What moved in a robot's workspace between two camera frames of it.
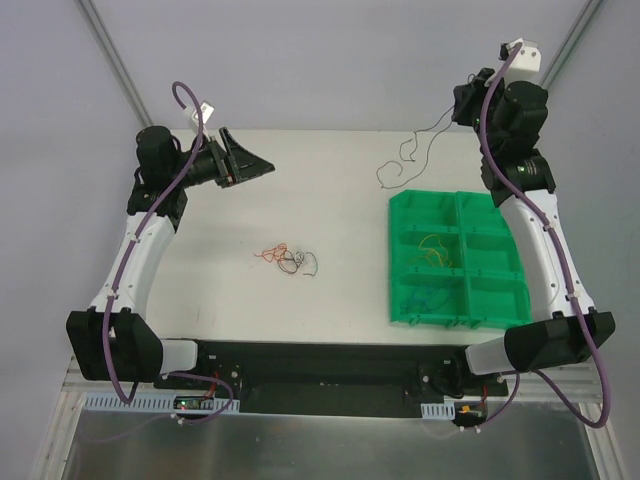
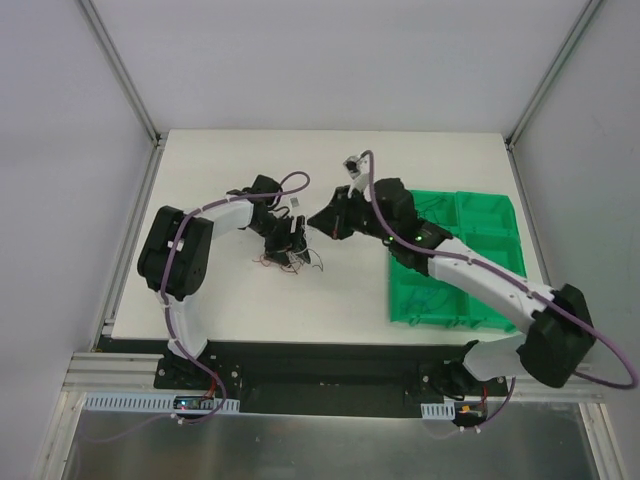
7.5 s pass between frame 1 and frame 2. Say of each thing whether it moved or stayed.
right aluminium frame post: stayed
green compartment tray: stayed
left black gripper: moved
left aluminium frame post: stayed
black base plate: stayed
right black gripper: moved
